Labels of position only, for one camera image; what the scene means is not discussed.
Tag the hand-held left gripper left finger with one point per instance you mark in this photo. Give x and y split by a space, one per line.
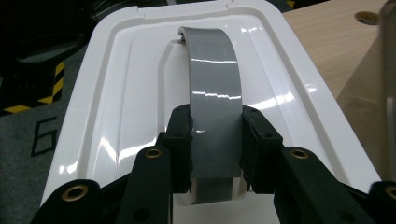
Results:
180 149

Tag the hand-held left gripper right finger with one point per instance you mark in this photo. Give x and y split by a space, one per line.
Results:
260 149

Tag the white plastic container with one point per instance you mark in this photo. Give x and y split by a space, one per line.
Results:
109 93

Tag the translucent grey storage box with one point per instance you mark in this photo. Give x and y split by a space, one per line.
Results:
364 109

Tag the black stand with striped base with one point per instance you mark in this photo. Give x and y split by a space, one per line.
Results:
31 90

